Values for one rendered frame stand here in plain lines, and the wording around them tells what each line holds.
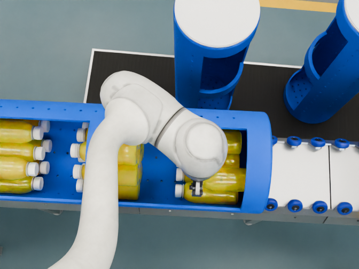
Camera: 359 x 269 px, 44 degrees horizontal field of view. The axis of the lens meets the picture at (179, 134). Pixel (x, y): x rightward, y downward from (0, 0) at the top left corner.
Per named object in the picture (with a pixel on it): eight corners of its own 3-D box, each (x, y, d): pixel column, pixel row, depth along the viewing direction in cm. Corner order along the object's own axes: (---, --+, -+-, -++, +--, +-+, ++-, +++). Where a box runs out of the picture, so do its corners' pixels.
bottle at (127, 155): (135, 170, 121) (75, 167, 121) (138, 158, 127) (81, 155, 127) (135, 148, 118) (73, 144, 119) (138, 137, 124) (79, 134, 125)
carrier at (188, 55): (165, 109, 230) (214, 135, 226) (157, 24, 145) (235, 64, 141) (192, 64, 236) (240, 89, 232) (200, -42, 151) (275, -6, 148)
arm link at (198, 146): (234, 152, 97) (186, 116, 99) (243, 133, 82) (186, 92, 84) (204, 191, 95) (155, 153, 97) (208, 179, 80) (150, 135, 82)
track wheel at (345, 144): (350, 149, 139) (352, 143, 139) (336, 148, 140) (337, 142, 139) (346, 143, 144) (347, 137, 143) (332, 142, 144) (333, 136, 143)
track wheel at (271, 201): (279, 202, 134) (278, 197, 136) (264, 201, 134) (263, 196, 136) (276, 212, 137) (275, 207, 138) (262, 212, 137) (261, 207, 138)
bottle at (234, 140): (240, 128, 130) (184, 126, 130) (242, 134, 123) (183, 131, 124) (238, 151, 131) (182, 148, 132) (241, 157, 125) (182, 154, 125)
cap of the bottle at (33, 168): (31, 177, 127) (37, 177, 127) (26, 174, 123) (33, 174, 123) (33, 163, 128) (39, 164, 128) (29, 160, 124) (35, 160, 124)
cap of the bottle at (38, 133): (32, 130, 125) (38, 130, 125) (36, 123, 129) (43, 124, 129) (33, 142, 127) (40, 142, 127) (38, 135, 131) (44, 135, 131)
